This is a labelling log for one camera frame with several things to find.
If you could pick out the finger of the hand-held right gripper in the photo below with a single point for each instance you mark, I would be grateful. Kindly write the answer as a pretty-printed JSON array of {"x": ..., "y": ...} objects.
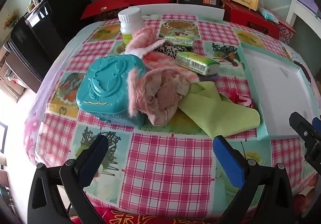
[
  {"x": 317, "y": 122},
  {"x": 301, "y": 126}
]

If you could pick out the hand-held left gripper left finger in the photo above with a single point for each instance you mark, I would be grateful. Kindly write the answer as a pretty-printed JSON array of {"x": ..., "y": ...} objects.
[{"x": 94, "y": 161}]

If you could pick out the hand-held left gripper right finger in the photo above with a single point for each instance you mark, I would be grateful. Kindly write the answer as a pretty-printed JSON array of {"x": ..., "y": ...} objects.
[{"x": 228, "y": 161}]

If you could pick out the light green cloth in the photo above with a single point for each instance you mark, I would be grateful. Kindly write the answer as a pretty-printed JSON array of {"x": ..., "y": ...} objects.
[{"x": 213, "y": 113}]

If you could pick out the teal shallow cardboard box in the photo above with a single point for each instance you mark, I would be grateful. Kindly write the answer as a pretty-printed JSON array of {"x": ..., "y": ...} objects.
[{"x": 273, "y": 80}]

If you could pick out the pink furry printed sock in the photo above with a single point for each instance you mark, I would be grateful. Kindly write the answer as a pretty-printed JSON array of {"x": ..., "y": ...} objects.
[
  {"x": 143, "y": 38},
  {"x": 160, "y": 93}
]

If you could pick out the green tissue pack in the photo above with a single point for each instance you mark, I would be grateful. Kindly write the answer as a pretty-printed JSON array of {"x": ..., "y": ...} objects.
[
  {"x": 179, "y": 41},
  {"x": 198, "y": 63}
]

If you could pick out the pink white face mask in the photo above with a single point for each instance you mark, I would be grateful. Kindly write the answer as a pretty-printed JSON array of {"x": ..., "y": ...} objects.
[{"x": 155, "y": 59}]

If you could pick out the leopard print scrunchie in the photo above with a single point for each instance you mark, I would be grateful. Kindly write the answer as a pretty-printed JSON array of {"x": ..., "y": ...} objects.
[{"x": 170, "y": 50}]

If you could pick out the pink checked printed tablecloth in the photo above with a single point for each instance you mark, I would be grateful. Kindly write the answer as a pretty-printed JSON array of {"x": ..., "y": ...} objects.
[{"x": 163, "y": 163}]

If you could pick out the red gold printed cloth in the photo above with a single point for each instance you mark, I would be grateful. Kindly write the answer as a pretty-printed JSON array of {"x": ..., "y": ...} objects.
[{"x": 125, "y": 219}]

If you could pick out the teal plastic toy case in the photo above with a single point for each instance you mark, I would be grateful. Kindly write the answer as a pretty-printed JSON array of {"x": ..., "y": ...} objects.
[{"x": 105, "y": 80}]

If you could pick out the red patterned box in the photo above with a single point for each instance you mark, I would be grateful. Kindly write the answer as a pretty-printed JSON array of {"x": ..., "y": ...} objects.
[{"x": 286, "y": 30}]

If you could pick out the white shelf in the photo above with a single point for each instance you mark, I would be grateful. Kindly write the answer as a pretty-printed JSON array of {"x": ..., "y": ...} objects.
[{"x": 296, "y": 10}]

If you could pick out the blue wet wipes pack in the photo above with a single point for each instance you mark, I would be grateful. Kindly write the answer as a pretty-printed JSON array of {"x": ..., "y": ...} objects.
[{"x": 268, "y": 14}]

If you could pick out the red cardboard carry box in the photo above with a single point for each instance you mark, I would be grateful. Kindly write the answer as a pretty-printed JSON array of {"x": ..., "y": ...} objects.
[{"x": 245, "y": 18}]

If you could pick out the white pill bottle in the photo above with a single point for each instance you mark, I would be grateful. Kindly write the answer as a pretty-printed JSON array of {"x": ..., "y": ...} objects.
[{"x": 130, "y": 23}]

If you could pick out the black cabinet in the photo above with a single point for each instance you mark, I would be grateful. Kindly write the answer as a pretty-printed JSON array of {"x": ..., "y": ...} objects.
[{"x": 62, "y": 20}]

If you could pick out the dark floral box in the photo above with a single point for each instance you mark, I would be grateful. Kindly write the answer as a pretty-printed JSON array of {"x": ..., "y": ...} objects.
[{"x": 107, "y": 15}]

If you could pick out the red flat gift box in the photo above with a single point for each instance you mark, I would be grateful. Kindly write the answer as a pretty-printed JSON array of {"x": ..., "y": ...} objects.
[{"x": 105, "y": 5}]

